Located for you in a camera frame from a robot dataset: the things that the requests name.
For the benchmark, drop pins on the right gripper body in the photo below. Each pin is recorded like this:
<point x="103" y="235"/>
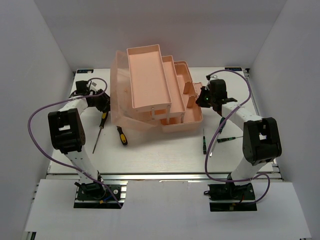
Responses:
<point x="206" y="99"/>

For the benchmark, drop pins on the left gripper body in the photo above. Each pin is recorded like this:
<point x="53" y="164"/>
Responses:
<point x="101" y="102"/>

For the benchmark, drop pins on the yellow black long screwdriver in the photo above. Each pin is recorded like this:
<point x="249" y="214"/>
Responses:
<point x="100" y="130"/>

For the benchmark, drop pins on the long green screwdriver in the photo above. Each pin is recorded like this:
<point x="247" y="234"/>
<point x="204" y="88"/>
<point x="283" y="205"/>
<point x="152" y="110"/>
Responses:
<point x="216" y="139"/>

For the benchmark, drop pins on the yellow black handled file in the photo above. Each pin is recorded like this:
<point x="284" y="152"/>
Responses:
<point x="122" y="136"/>

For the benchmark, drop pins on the small precision screwdriver angled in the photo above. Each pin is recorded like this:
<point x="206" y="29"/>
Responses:
<point x="226" y="139"/>

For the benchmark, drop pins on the pink plastic toolbox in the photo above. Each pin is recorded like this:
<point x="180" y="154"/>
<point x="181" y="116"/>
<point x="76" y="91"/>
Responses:
<point x="148" y="90"/>

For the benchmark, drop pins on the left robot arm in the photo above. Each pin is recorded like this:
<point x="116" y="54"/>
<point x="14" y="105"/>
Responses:
<point x="68" y="135"/>

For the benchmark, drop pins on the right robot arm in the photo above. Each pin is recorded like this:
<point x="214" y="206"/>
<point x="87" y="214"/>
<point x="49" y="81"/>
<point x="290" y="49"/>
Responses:
<point x="260" y="136"/>

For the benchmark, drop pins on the left blue label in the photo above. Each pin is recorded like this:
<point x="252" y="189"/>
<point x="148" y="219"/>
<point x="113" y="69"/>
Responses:
<point x="84" y="71"/>

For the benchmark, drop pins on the blue label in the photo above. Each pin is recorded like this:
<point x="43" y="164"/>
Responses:
<point x="235" y="69"/>
<point x="84" y="71"/>

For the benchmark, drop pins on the right blue label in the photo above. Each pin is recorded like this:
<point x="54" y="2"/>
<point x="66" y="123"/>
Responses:
<point x="235" y="69"/>

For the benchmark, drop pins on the small precision screwdriver upright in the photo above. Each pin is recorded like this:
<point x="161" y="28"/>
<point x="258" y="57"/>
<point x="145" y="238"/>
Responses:
<point x="204" y="144"/>

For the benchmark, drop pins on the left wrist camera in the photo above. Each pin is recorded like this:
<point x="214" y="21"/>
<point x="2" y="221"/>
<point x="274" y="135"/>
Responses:
<point x="92" y="85"/>

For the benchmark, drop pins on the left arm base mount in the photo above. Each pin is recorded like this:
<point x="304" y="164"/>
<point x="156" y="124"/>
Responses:
<point x="96" y="196"/>

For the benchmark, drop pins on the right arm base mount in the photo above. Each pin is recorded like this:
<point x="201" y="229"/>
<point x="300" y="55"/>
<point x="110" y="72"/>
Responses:
<point x="229" y="197"/>

